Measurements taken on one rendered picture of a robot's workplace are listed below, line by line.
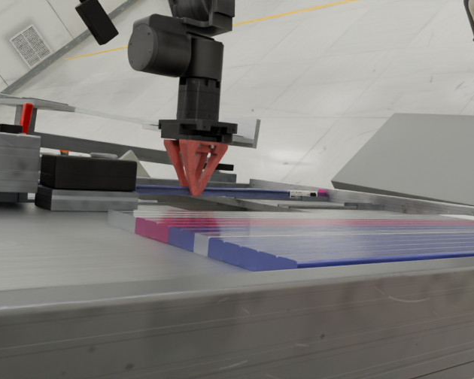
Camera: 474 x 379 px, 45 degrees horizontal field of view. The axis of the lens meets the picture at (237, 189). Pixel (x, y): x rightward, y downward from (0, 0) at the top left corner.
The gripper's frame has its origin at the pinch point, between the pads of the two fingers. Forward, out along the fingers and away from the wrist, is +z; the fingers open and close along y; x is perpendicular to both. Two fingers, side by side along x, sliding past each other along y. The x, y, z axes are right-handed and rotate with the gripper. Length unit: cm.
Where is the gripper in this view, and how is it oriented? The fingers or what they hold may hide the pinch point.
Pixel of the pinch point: (192, 189)
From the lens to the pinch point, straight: 77.8
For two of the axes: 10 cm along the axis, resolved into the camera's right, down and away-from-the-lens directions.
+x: 7.9, 0.2, 6.2
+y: 6.1, 0.9, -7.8
